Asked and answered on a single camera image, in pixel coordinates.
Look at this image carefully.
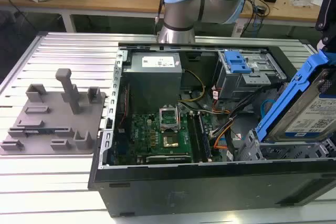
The hard disk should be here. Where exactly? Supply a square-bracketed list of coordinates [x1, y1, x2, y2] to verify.
[255, 48, 336, 143]

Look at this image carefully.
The metal disk bay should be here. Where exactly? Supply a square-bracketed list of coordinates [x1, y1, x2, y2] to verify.
[236, 129, 336, 162]

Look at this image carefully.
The RAM stick in slot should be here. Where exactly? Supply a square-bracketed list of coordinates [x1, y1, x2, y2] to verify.
[196, 113, 213, 162]

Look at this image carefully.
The drive cage with blue latch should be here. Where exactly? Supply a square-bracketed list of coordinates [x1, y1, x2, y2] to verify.
[213, 49, 287, 101]

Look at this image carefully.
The grey power supply unit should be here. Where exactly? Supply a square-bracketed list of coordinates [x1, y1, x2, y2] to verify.
[123, 52, 183, 114]

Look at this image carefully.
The metal socket cover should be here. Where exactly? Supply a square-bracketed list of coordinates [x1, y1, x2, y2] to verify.
[159, 105, 179, 133]

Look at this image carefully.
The CPU socket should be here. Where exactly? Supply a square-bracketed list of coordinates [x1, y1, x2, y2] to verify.
[162, 133, 180, 148]

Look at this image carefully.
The green motherboard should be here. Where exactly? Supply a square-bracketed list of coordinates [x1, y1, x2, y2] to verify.
[115, 112, 226, 166]

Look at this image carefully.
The black graphics card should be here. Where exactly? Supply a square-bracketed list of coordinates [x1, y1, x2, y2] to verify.
[145, 154, 192, 164]

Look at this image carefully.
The wooden desk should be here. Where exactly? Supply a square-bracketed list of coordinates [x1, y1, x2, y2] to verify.
[0, 0, 323, 33]

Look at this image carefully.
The black open PC case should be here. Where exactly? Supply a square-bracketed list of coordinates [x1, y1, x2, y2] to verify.
[88, 41, 336, 218]

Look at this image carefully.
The grey parts rack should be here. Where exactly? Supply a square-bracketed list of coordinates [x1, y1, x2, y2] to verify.
[0, 68, 107, 156]

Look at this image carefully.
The RAM stick on rack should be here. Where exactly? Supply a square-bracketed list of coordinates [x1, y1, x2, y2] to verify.
[23, 129, 57, 134]

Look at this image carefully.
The blue data wire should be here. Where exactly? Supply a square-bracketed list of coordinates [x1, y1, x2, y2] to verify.
[259, 97, 277, 128]

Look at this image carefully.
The black wire bundle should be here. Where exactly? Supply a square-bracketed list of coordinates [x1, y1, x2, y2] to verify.
[212, 82, 288, 133]

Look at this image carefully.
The yellow and black wire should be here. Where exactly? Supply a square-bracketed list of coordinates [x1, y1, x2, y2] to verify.
[177, 69, 206, 103]

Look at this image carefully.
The orange wire bundle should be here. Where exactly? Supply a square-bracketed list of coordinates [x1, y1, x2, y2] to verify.
[213, 119, 232, 152]

